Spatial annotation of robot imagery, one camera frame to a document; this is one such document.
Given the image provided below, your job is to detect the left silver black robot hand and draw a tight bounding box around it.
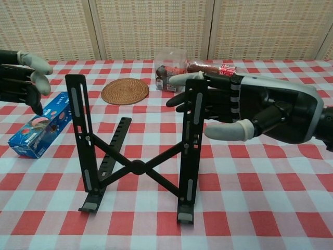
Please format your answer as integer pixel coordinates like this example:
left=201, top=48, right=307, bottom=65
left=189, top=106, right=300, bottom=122
left=0, top=49, right=54, bottom=116

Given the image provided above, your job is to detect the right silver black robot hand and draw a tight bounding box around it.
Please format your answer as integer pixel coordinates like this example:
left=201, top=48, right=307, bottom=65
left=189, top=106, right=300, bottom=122
left=165, top=71, right=325, bottom=145

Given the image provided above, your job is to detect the black folding laptop stand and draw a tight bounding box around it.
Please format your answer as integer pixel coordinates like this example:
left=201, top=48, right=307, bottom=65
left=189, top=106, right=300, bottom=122
left=65, top=74, right=209, bottom=225

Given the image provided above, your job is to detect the angled woven bamboo side screen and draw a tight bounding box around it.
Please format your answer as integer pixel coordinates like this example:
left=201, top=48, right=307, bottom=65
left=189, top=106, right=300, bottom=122
left=316, top=32, right=333, bottom=61

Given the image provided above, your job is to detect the blue Oreo cookie box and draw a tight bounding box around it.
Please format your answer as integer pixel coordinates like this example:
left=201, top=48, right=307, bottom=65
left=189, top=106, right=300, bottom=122
left=7, top=91, right=72, bottom=159

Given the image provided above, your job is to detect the cola bottle with red label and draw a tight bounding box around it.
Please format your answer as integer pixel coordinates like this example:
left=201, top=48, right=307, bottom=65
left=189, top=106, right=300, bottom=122
left=186, top=61, right=239, bottom=78

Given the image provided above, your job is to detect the red white checkered tablecloth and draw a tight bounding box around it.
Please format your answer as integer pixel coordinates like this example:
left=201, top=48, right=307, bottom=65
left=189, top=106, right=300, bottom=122
left=0, top=59, right=333, bottom=250

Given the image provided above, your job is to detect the round woven brown coaster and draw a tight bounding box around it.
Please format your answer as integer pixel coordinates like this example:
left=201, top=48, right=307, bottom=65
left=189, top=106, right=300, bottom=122
left=100, top=78, right=150, bottom=106

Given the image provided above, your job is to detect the clear plastic snack box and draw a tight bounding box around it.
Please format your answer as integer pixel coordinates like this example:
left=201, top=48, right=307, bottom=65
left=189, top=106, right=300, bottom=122
left=155, top=48, right=188, bottom=93

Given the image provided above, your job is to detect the wide woven bamboo folding screen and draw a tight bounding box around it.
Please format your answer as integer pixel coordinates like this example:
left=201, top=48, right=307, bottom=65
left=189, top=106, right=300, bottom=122
left=0, top=0, right=333, bottom=62

